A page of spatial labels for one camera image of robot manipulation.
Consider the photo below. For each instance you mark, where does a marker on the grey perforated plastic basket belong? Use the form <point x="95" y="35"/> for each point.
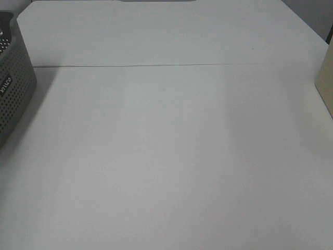
<point x="18" y="79"/>

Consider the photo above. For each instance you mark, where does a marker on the beige box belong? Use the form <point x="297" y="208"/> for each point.
<point x="324" y="80"/>

